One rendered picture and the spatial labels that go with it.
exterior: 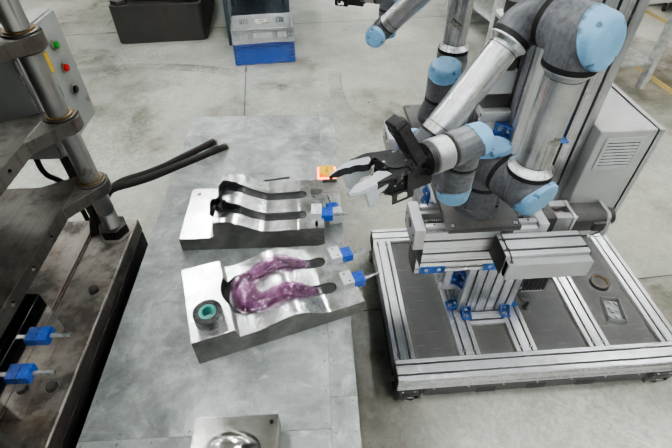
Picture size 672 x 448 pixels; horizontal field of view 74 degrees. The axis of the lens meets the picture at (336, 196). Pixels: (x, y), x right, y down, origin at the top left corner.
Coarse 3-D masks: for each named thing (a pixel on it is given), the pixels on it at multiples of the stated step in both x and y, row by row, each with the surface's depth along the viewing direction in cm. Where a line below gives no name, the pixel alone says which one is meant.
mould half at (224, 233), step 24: (192, 192) 169; (216, 192) 169; (240, 192) 159; (192, 216) 160; (216, 216) 149; (240, 216) 151; (192, 240) 152; (216, 240) 153; (240, 240) 153; (264, 240) 154; (288, 240) 154; (312, 240) 155
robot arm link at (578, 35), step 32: (576, 0) 88; (544, 32) 92; (576, 32) 86; (608, 32) 85; (544, 64) 95; (576, 64) 90; (608, 64) 90; (544, 96) 99; (576, 96) 97; (544, 128) 102; (512, 160) 114; (544, 160) 108; (512, 192) 115; (544, 192) 111
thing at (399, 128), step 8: (392, 120) 81; (400, 120) 80; (392, 128) 81; (400, 128) 80; (408, 128) 80; (400, 136) 81; (408, 136) 81; (400, 144) 85; (408, 144) 82; (416, 144) 83; (408, 152) 84; (416, 152) 84; (416, 160) 86; (424, 160) 87
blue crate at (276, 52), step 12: (240, 48) 429; (252, 48) 431; (264, 48) 433; (276, 48) 435; (288, 48) 437; (240, 60) 437; (252, 60) 439; (264, 60) 441; (276, 60) 443; (288, 60) 445
